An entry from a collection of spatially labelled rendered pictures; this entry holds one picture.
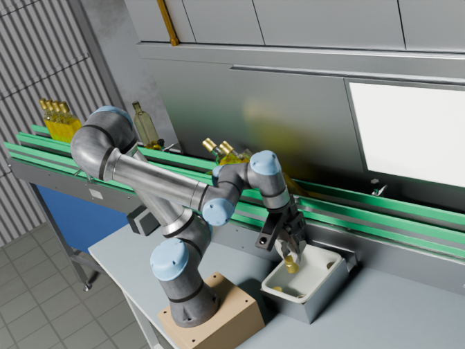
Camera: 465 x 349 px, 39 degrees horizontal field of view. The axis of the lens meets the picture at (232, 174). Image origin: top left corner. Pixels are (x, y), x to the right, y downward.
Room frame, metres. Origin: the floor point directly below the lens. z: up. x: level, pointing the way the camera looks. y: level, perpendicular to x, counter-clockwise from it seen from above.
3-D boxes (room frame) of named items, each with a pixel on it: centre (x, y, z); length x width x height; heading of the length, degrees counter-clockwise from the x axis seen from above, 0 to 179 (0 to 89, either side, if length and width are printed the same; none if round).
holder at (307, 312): (1.58, -0.12, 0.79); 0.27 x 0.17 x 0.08; 129
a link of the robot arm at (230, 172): (1.57, 0.01, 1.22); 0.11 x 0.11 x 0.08; 64
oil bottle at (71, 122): (2.79, 0.61, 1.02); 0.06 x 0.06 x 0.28; 39
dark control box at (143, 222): (2.22, 0.40, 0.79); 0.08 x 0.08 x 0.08; 39
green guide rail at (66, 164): (2.41, 0.47, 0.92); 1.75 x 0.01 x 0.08; 39
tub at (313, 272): (1.56, -0.10, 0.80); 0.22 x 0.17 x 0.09; 129
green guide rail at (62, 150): (2.46, 0.41, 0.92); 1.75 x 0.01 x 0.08; 39
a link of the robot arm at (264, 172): (1.54, -0.09, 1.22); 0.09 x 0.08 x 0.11; 64
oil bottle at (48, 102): (2.88, 0.68, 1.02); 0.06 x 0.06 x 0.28; 39
